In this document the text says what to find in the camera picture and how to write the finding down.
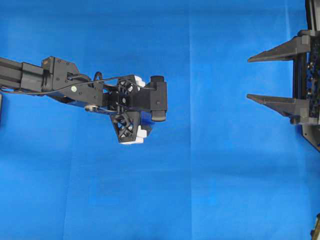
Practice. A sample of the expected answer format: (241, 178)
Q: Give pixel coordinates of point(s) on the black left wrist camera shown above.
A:
(158, 98)

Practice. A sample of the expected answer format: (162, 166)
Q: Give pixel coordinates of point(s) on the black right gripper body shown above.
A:
(306, 86)

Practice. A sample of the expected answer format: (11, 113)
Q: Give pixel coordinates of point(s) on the blue table cloth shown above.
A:
(221, 167)

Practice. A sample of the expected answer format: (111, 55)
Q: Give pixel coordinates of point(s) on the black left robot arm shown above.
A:
(61, 81)

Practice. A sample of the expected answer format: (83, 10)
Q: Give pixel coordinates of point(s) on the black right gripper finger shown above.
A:
(284, 52)
(295, 109)

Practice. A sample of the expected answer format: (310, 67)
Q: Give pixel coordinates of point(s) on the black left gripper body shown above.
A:
(125, 119)

